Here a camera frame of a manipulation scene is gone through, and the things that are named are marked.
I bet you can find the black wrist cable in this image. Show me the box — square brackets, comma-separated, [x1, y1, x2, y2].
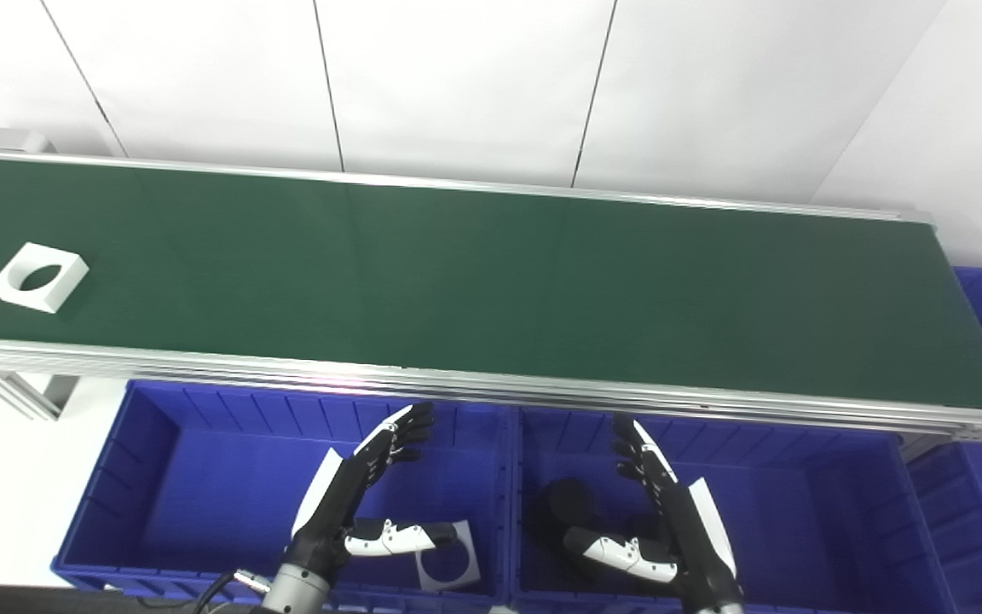
[137, 570, 275, 614]

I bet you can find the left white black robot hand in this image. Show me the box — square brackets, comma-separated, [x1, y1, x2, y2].
[285, 403, 459, 582]

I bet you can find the green conveyor belt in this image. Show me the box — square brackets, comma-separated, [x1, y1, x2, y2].
[0, 156, 982, 412]
[0, 125, 982, 444]

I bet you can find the aluminium conveyor leg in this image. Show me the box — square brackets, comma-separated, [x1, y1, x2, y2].
[0, 368, 80, 421]

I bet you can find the grey conveyor motor housing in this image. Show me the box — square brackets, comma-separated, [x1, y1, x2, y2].
[0, 125, 57, 157]

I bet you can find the white square part with hole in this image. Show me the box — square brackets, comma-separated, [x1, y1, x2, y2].
[0, 242, 90, 314]
[415, 519, 482, 593]

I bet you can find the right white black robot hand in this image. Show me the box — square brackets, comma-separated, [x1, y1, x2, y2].
[563, 416, 745, 609]

